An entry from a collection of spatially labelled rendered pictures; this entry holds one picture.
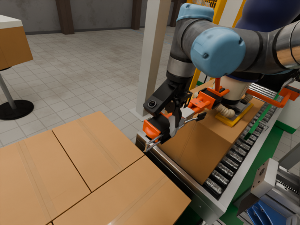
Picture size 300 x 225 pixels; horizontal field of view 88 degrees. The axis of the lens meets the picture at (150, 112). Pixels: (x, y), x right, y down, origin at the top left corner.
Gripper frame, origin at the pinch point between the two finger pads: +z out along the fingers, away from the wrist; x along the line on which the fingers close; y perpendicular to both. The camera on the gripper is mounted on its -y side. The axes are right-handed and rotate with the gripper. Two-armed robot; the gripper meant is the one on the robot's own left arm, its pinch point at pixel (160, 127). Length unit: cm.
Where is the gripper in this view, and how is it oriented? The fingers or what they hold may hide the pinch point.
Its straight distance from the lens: 54.0
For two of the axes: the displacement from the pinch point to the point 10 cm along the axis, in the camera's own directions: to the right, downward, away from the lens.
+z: -1.4, 7.7, 6.2
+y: 7.2, -3.5, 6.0
